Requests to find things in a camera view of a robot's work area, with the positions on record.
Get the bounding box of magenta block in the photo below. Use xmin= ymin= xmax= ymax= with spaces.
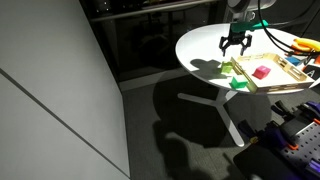
xmin=251 ymin=65 xmax=272 ymax=81

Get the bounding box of metal railing bar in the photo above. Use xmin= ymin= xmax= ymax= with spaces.
xmin=88 ymin=0 xmax=218 ymax=23

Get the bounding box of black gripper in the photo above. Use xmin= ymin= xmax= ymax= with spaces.
xmin=218 ymin=30 xmax=254 ymax=57

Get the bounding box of purple clamp orange tip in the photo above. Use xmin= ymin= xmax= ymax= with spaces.
xmin=237 ymin=119 xmax=300 ymax=152
xmin=270 ymin=99 xmax=320 ymax=127

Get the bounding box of aluminium extrusion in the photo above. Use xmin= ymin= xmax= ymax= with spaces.
xmin=309 ymin=159 xmax=320 ymax=176

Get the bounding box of grey vertical post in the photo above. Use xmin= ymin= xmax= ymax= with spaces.
xmin=222 ymin=0 xmax=232 ymax=24

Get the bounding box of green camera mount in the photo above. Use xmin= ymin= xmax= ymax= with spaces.
xmin=230 ymin=19 xmax=270 ymax=34

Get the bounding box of blue block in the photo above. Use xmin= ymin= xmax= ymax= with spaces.
xmin=285 ymin=56 xmax=303 ymax=67

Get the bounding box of white table base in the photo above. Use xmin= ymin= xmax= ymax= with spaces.
xmin=177 ymin=88 xmax=246 ymax=148

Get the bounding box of black white letter block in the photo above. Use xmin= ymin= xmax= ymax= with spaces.
xmin=300 ymin=63 xmax=320 ymax=82

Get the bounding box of green block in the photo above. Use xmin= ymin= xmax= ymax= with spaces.
xmin=229 ymin=75 xmax=250 ymax=91

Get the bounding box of black cable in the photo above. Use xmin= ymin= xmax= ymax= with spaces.
xmin=256 ymin=0 xmax=320 ymax=58

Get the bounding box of black mat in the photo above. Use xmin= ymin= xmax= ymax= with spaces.
xmin=232 ymin=144 xmax=301 ymax=180

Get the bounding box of yellow-green block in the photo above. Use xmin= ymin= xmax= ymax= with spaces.
xmin=220 ymin=61 xmax=235 ymax=75

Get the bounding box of wooden tray box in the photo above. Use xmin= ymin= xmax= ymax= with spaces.
xmin=230 ymin=52 xmax=316 ymax=95

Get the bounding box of black pegboard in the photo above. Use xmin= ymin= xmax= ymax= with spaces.
xmin=278 ymin=122 xmax=320 ymax=180

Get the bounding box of yellow banana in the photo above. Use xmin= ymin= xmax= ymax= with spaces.
xmin=293 ymin=37 xmax=320 ymax=54

